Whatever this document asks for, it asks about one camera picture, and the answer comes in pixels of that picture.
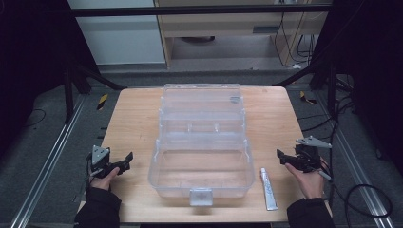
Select thin black floor cable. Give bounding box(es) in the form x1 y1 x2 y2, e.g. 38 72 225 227
23 107 48 129

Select clear plastic storage box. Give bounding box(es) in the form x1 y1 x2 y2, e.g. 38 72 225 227
147 83 256 207

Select yellow black tape piece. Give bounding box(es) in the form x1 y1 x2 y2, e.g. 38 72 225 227
96 93 109 111
298 90 318 105

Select white cabinet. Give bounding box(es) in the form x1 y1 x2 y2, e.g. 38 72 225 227
67 0 167 67

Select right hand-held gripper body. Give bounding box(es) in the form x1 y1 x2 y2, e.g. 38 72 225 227
294 135 333 174

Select black metal stand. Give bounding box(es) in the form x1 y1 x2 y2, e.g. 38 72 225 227
62 61 128 125
273 58 338 119

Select black cables under desk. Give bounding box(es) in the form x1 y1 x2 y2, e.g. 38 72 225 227
273 11 318 69

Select person's right hand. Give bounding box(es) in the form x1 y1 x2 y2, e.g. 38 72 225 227
284 162 326 200

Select white tube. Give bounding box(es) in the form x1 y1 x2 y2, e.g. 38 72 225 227
259 167 278 212

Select black floor cables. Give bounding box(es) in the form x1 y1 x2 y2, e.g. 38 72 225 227
297 75 357 154

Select black horizontal frame bar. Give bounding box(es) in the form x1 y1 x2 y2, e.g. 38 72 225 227
67 4 335 18

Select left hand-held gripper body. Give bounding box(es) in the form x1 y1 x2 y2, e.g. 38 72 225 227
89 144 112 179

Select person's left hand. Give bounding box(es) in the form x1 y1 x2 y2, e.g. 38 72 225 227
89 166 121 192

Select aluminium floor rail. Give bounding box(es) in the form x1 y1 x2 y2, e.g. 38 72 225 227
316 90 396 228
10 94 87 228

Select right hand-held gripper cable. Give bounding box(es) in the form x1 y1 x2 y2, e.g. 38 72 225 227
317 169 394 220

